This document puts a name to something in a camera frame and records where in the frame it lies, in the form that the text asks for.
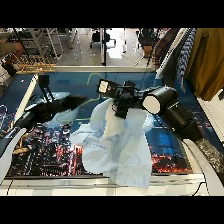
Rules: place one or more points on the pale green clothes hanger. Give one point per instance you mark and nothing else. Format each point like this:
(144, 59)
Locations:
(88, 80)

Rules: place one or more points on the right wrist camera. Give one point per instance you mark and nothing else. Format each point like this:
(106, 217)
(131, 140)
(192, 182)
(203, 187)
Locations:
(104, 87)

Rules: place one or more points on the blue white patterned garment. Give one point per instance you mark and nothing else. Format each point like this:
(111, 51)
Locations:
(186, 53)

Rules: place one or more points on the mustard yellow garment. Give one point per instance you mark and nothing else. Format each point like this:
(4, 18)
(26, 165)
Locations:
(206, 60)

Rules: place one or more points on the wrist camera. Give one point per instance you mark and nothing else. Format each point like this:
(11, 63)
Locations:
(104, 87)
(43, 80)

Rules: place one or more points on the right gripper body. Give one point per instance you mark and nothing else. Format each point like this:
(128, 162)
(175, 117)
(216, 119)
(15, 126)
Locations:
(126, 96)

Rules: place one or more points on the light blue shirt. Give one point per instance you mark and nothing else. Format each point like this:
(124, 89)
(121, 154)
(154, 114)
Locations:
(123, 150)

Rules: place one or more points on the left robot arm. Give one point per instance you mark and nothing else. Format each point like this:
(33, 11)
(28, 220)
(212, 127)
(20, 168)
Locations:
(40, 111)

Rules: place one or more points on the silver frame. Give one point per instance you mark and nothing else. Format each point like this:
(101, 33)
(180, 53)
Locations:
(66, 185)

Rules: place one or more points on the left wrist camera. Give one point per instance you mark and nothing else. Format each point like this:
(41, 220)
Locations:
(43, 80)

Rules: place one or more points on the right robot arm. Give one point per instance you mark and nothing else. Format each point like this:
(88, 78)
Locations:
(186, 120)

